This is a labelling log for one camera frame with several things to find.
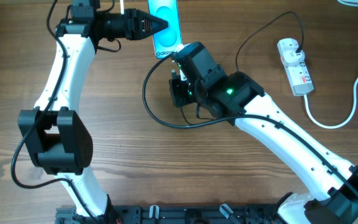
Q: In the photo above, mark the white power strip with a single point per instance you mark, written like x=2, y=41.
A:
x=298, y=76

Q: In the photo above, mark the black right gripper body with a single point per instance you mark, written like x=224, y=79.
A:
x=183, y=91

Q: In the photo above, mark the white charger plug adapter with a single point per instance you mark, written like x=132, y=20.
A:
x=291, y=58

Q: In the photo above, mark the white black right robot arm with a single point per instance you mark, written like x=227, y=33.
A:
x=331, y=181

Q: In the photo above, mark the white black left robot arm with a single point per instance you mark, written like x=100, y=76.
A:
x=52, y=132

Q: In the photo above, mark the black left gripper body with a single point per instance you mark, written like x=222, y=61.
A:
x=129, y=16

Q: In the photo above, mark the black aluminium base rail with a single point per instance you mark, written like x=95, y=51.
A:
x=258, y=214

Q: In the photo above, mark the blue screen Galaxy smartphone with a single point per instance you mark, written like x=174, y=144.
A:
x=168, y=40

